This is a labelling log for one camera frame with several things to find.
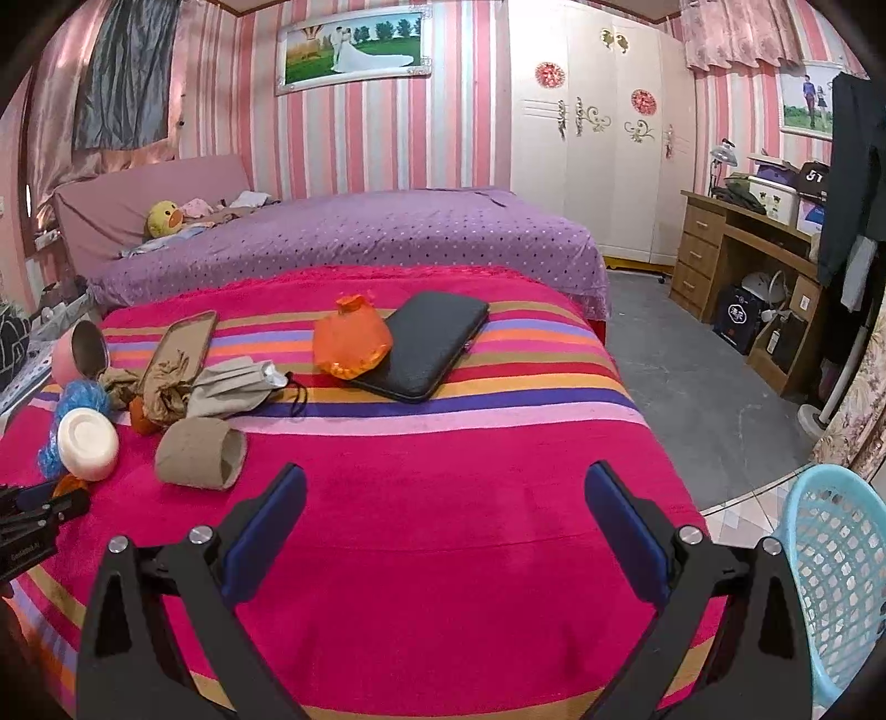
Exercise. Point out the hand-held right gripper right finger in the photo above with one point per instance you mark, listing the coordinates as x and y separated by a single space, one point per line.
626 536

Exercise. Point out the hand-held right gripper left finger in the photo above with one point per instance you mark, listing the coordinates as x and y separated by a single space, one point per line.
266 536

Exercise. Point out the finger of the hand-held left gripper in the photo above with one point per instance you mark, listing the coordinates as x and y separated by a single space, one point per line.
41 512

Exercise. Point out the small orange scrap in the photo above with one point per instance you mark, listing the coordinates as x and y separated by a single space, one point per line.
69 484
144 419

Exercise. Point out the cardboard tube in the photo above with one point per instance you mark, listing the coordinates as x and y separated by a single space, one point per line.
197 453

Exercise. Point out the blue mesh scrubber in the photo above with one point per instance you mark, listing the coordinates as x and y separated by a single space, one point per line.
83 398

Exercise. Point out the grey face mask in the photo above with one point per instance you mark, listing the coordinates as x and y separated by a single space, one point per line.
228 388

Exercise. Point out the light blue plastic mesh basket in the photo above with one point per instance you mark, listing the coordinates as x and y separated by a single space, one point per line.
841 554

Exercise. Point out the white round lid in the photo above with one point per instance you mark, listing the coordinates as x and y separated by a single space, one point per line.
86 443

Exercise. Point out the pink cup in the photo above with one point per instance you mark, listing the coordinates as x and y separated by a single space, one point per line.
69 353

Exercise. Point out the black and white bag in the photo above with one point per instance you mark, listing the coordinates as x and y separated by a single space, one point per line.
14 346

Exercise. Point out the striped pink blanket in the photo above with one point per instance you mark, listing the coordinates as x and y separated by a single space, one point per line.
443 519

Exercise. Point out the orange plastic bag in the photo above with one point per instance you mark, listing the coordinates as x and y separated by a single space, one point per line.
349 339

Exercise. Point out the white fan stand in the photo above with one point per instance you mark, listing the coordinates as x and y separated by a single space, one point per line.
820 419

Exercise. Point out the black box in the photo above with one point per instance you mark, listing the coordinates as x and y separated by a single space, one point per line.
735 320

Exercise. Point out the black tablet case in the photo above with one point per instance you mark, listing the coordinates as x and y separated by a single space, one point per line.
429 346

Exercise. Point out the floral curtain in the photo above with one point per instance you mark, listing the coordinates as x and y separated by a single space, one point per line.
862 408

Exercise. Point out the white round appliance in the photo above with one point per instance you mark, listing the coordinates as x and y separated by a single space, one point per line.
761 285

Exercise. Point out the wooden desk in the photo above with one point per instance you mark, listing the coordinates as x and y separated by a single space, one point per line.
699 249

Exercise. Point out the yellow duck plush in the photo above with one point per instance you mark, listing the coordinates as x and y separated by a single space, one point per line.
163 220

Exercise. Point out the pink headboard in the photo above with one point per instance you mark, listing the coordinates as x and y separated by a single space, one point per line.
104 201

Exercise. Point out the purple dotted bed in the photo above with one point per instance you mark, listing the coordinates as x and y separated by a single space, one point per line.
387 235

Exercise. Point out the pink cloth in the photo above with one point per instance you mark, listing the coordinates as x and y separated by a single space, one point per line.
199 208

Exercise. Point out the white cloth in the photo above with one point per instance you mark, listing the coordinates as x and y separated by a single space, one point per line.
253 199

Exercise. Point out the dark bag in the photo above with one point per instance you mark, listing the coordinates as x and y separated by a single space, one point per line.
744 197

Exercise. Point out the white wardrobe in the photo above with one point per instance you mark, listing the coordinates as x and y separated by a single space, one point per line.
602 173

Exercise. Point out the white storage box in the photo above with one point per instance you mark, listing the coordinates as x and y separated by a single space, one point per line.
775 201

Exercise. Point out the pink satin curtain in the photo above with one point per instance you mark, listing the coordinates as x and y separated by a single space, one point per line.
55 124

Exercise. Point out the desk lamp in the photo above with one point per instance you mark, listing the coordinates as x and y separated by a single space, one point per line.
721 156

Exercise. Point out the black cap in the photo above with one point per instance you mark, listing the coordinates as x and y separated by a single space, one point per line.
813 181

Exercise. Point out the red paper cutout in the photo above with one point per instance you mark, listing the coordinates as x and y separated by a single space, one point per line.
644 101
548 75

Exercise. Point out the dark hanging jacket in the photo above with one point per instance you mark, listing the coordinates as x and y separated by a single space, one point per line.
851 159

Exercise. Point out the grey curtain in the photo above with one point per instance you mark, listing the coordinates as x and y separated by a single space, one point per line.
128 76

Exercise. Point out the pink curtain valance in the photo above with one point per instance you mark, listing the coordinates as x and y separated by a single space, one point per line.
740 34

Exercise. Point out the small framed wall photo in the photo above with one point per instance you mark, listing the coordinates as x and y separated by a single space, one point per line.
806 100

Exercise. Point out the large framed wall photo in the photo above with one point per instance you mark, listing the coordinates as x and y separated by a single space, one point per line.
353 45

